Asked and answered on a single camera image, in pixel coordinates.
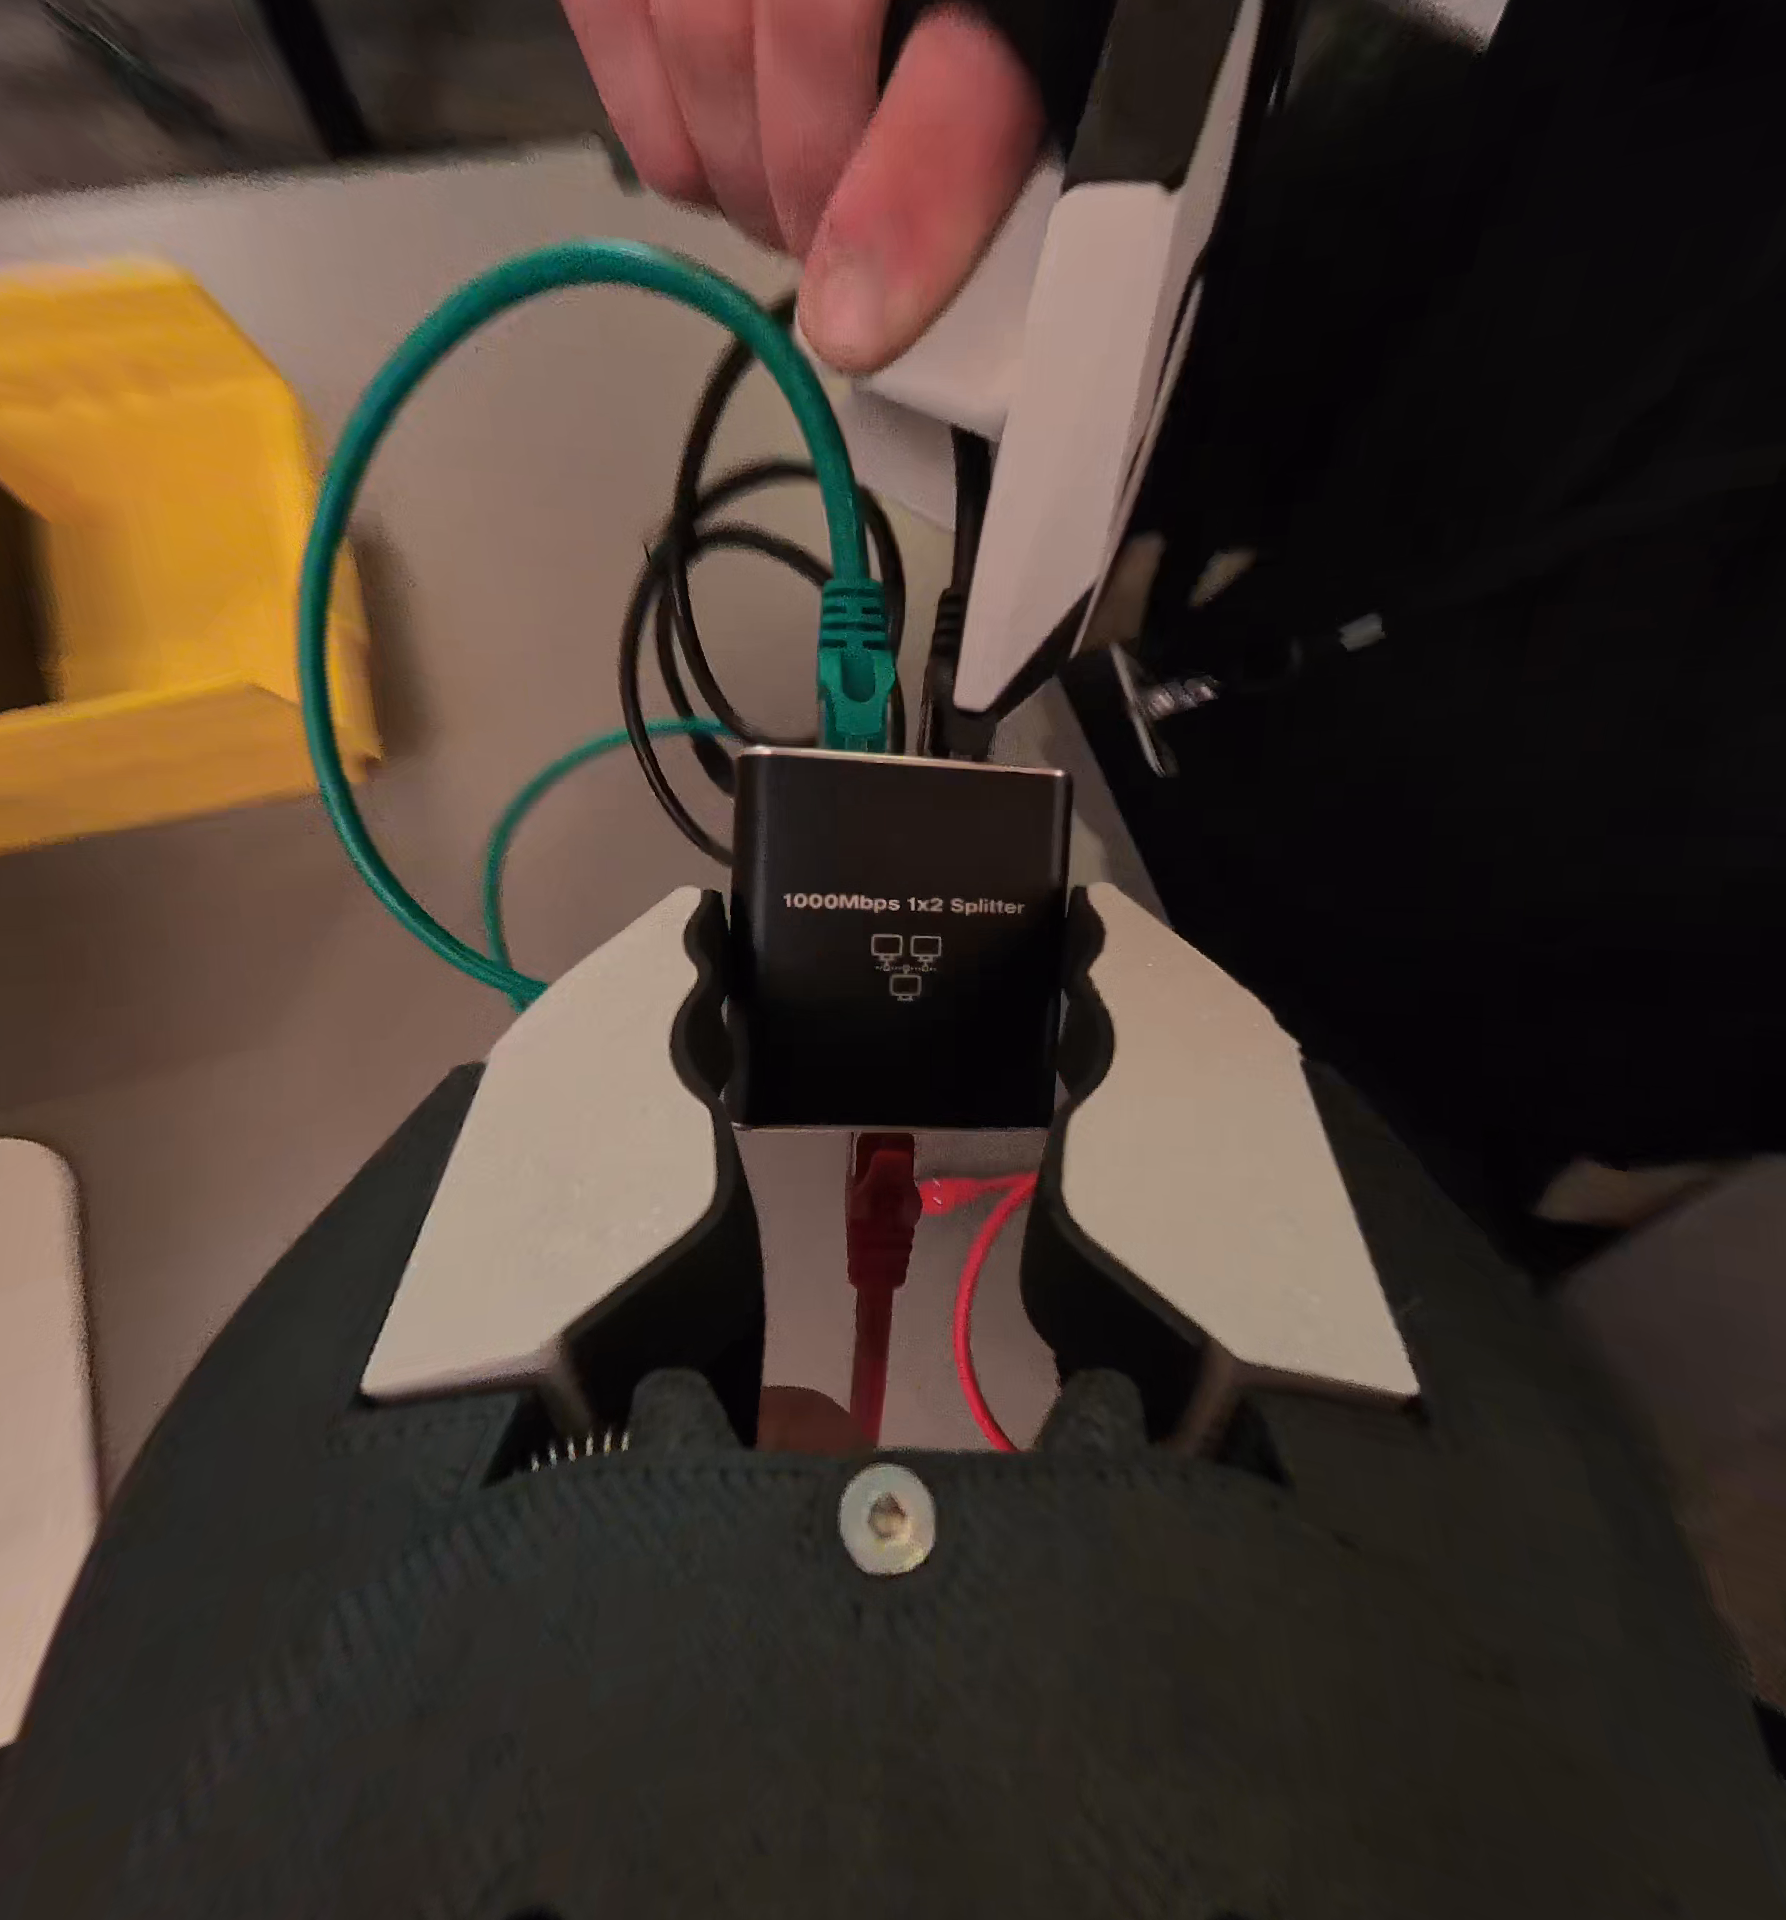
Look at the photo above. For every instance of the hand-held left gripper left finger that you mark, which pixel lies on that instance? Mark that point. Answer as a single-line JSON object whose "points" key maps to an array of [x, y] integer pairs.
{"points": [[563, 1184]]}

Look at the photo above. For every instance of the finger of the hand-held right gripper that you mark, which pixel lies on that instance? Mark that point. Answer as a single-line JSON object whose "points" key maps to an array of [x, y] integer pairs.
{"points": [[969, 361], [1088, 421]]}

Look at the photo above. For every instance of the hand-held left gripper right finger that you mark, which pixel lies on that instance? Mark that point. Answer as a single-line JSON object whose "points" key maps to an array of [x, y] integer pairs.
{"points": [[1222, 1184]]}

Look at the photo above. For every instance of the red twist tie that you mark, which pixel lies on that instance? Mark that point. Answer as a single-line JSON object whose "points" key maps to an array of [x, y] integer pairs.
{"points": [[963, 1321]]}

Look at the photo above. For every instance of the black ethernet splitter box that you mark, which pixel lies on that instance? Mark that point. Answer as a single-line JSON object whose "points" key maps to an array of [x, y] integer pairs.
{"points": [[892, 840]]}

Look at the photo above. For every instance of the person's right hand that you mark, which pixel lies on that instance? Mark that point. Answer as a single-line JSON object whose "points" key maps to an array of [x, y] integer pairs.
{"points": [[892, 194]]}

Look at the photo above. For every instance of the yellow plastic bin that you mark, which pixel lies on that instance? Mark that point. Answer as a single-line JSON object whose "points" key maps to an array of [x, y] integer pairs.
{"points": [[159, 451]]}

